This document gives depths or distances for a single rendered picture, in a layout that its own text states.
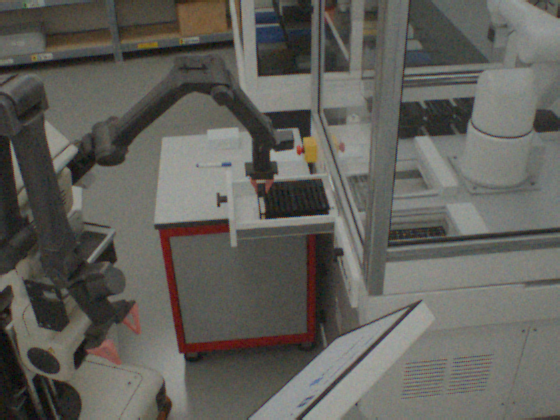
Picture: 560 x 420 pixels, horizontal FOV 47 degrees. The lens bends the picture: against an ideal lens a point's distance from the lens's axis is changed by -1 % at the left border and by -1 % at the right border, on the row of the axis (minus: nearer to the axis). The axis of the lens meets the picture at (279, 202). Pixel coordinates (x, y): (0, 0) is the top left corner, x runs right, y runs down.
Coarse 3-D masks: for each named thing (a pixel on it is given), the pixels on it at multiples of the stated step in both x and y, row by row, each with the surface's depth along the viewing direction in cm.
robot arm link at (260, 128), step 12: (228, 72) 157; (216, 96) 152; (228, 96) 153; (240, 96) 161; (228, 108) 165; (240, 108) 166; (252, 108) 170; (240, 120) 172; (252, 120) 174; (264, 120) 180; (252, 132) 180; (264, 132) 181
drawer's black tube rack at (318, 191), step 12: (300, 180) 218; (312, 180) 218; (264, 192) 213; (276, 192) 213; (288, 192) 213; (300, 192) 212; (312, 192) 214; (324, 192) 212; (276, 204) 207; (288, 204) 207; (300, 204) 206; (312, 204) 206; (324, 204) 206; (276, 216) 206; (288, 216) 206; (300, 216) 206
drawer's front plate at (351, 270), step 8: (336, 224) 194; (336, 232) 196; (344, 232) 189; (336, 240) 196; (344, 240) 186; (344, 248) 183; (344, 256) 184; (352, 256) 180; (344, 264) 185; (352, 264) 177; (352, 272) 174; (344, 280) 187; (352, 280) 174; (352, 288) 175; (352, 296) 176; (352, 304) 178
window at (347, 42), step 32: (320, 0) 213; (352, 0) 163; (320, 32) 219; (352, 32) 166; (320, 64) 225; (352, 64) 169; (320, 96) 231; (352, 96) 172; (352, 128) 176; (352, 160) 180; (352, 192) 183
